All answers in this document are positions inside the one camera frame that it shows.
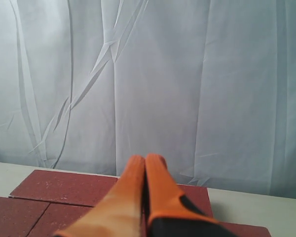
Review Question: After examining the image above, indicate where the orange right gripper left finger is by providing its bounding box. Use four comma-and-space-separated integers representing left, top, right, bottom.
54, 155, 145, 237

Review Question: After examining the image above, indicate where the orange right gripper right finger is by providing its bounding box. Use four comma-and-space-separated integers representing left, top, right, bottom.
146, 154, 220, 237

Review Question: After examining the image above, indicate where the angled red brick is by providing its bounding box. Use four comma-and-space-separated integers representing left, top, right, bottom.
28, 204, 91, 237

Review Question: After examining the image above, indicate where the white fabric backdrop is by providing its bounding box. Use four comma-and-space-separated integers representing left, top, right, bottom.
0, 0, 296, 198

